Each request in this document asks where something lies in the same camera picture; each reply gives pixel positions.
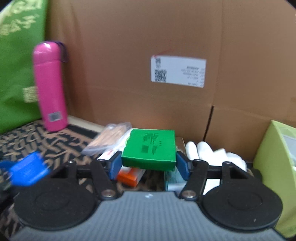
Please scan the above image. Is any large brown cardboard sheet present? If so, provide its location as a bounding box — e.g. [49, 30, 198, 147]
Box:
[45, 0, 296, 163]

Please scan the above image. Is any white glove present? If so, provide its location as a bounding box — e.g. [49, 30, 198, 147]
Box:
[185, 141, 247, 173]

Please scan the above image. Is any plain green box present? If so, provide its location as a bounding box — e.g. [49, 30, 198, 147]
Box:
[121, 128, 177, 172]

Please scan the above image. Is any pink thermos bottle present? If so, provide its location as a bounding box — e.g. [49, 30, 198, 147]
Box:
[32, 40, 69, 132]

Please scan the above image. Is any orange box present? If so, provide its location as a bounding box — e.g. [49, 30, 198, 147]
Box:
[117, 167, 146, 187]

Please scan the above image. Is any green printed shopping bag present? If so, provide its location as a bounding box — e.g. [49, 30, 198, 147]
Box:
[0, 0, 49, 135]

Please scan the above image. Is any small blue box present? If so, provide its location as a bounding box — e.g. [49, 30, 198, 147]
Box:
[10, 152, 51, 186]

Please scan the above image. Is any clear bag with brown contents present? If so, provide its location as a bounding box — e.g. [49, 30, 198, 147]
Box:
[82, 122, 133, 156]

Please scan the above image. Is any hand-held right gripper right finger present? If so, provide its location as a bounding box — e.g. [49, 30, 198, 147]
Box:
[176, 152, 264, 201]

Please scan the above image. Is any white and red packet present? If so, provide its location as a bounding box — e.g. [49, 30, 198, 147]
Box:
[97, 148, 122, 161]

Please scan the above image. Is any pale teal box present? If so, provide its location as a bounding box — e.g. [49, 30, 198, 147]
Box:
[164, 168, 188, 192]

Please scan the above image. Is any lime green shoebox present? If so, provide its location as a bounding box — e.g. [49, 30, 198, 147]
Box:
[253, 120, 296, 239]

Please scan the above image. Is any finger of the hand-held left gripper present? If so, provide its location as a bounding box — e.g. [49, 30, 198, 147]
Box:
[0, 179, 13, 193]

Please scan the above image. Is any white shipping label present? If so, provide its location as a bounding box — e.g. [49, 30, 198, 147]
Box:
[151, 55, 207, 88]

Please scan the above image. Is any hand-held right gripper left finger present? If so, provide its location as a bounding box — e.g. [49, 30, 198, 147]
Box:
[50, 151, 122, 201]

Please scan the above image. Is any black patterned mat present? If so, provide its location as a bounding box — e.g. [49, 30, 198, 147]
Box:
[0, 120, 167, 241]

